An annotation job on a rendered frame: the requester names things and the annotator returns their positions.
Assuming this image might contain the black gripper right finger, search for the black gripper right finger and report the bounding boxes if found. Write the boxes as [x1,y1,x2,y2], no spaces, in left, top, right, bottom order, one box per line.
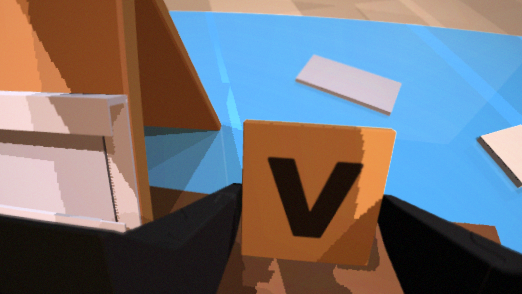
[377,194,522,294]

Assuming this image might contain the tan square letter tile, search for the tan square letter tile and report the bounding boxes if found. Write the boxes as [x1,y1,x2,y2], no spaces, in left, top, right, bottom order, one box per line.
[240,119,397,266]

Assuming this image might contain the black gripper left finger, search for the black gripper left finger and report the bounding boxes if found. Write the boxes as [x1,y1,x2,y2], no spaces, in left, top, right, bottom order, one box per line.
[0,183,242,294]

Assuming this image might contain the pale pink flat square tile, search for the pale pink flat square tile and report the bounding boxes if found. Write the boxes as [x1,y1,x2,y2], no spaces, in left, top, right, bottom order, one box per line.
[476,125,522,188]

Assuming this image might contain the white rectangular card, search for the white rectangular card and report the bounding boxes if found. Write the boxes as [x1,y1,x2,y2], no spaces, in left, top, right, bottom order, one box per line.
[296,54,401,116]

